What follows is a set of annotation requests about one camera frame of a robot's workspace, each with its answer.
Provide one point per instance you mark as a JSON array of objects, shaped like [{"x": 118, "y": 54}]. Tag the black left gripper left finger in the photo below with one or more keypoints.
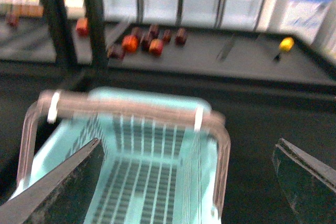
[{"x": 63, "y": 195}]

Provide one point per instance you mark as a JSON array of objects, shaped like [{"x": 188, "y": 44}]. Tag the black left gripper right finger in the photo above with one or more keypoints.
[{"x": 307, "y": 183}]

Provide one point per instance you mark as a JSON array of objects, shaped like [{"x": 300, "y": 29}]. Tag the brown basket handle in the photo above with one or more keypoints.
[{"x": 71, "y": 103}]

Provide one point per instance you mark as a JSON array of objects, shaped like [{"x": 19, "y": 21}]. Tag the light blue plastic basket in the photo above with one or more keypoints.
[{"x": 151, "y": 172}]

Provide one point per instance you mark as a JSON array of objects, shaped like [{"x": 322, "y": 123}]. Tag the dark red apple front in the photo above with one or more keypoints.
[{"x": 116, "y": 51}]

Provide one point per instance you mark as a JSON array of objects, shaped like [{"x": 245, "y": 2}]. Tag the orange red apple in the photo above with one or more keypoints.
[{"x": 130, "y": 43}]

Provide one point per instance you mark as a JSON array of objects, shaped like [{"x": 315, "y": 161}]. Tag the red apple far left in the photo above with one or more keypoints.
[{"x": 82, "y": 27}]

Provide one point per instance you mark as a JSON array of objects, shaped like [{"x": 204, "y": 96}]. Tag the red yellow apple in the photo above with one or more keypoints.
[{"x": 156, "y": 47}]

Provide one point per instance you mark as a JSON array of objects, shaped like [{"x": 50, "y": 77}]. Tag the dark red apple back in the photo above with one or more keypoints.
[{"x": 154, "y": 30}]

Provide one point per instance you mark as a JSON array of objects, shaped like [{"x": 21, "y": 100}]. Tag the small dark red apple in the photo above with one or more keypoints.
[{"x": 167, "y": 35}]

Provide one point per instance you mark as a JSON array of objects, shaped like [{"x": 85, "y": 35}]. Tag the dark red apple right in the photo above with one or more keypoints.
[{"x": 181, "y": 37}]

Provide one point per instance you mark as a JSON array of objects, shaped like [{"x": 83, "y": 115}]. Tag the white zip tie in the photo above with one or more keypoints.
[
  {"x": 198, "y": 119},
  {"x": 53, "y": 111}
]

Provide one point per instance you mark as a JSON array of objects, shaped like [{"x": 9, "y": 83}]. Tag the white zip tie right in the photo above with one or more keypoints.
[{"x": 198, "y": 119}]

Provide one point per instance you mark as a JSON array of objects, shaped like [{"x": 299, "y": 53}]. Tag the yellow lemon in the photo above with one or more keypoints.
[{"x": 286, "y": 44}]

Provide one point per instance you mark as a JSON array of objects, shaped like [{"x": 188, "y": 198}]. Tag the dark red fruit far left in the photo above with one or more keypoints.
[{"x": 12, "y": 20}]

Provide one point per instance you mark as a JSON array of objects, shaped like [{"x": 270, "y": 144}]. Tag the black shelf upright post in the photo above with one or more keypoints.
[{"x": 73, "y": 50}]

